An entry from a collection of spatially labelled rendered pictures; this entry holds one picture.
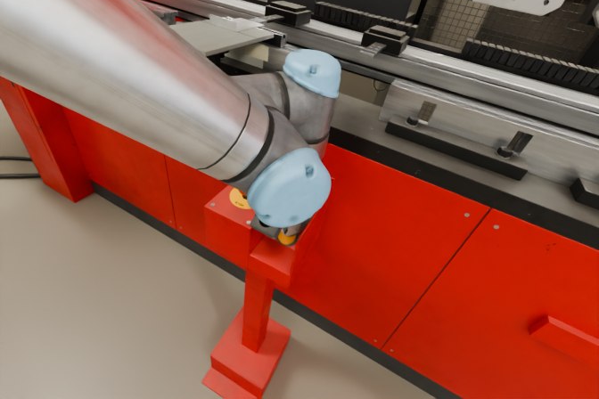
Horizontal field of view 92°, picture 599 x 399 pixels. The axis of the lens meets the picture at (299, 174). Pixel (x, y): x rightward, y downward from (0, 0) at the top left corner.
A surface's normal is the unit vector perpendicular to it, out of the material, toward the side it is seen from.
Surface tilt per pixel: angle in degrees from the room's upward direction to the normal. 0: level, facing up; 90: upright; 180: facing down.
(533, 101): 90
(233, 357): 0
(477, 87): 90
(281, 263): 0
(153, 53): 59
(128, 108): 100
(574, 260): 90
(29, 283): 0
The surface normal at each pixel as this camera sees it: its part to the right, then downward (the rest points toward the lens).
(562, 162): -0.46, 0.50
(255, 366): 0.15, -0.77
